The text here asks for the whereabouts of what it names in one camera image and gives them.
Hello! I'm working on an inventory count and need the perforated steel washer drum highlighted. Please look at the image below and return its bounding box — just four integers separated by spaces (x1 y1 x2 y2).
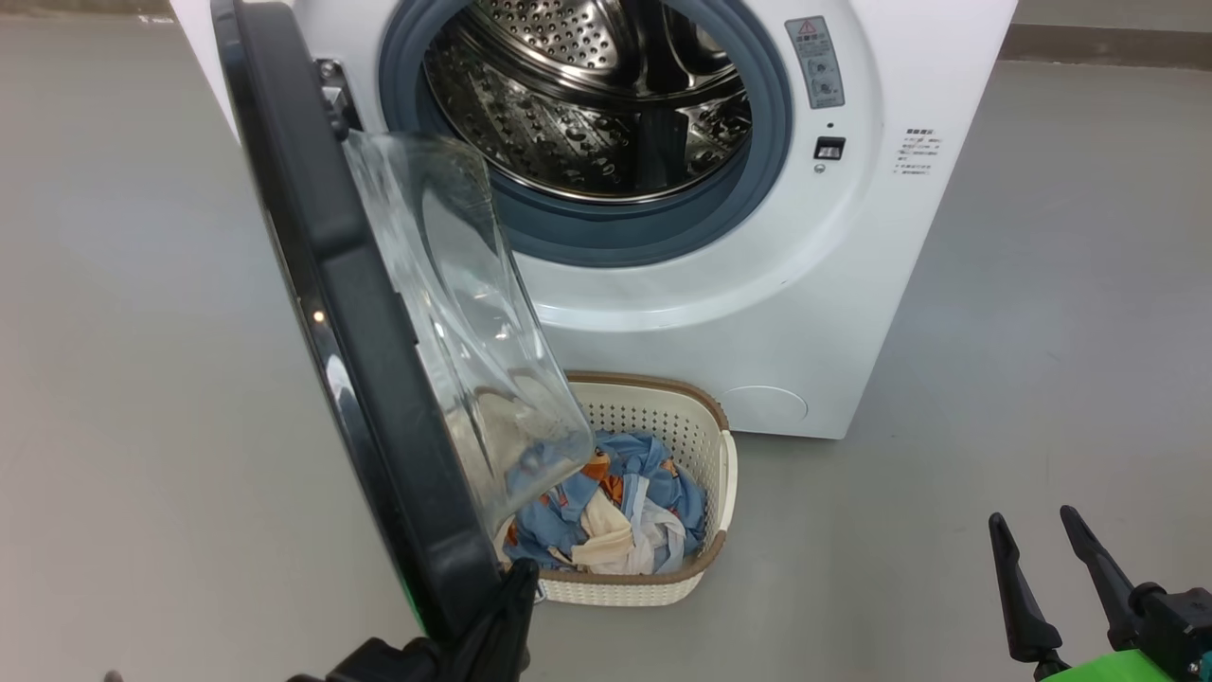
423 0 754 202

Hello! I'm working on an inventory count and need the grey warning sticker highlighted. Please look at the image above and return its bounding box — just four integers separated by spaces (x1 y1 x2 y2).
785 16 846 110

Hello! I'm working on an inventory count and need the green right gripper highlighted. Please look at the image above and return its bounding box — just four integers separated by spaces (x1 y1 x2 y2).
989 505 1186 682

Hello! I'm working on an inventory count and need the blue bear-print garment white lining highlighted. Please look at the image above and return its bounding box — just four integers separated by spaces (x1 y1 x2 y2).
568 445 708 576

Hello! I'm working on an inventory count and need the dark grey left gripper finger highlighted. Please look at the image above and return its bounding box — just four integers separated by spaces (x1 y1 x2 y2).
492 558 542 682
445 591 518 682

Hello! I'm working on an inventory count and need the metal door hinge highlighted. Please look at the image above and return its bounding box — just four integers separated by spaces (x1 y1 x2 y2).
317 59 363 134

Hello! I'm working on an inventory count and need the round white drain filter cover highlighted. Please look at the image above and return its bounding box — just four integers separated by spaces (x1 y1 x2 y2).
717 385 809 429

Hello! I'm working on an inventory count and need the black round glass washer door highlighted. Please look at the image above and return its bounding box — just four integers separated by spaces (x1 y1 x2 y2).
210 0 597 645

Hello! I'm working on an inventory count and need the white front-load washing machine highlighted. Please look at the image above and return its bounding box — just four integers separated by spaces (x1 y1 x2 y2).
170 0 1019 440

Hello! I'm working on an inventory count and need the cream laundry basket brown rim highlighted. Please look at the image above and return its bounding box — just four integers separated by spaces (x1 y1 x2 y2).
492 371 738 607

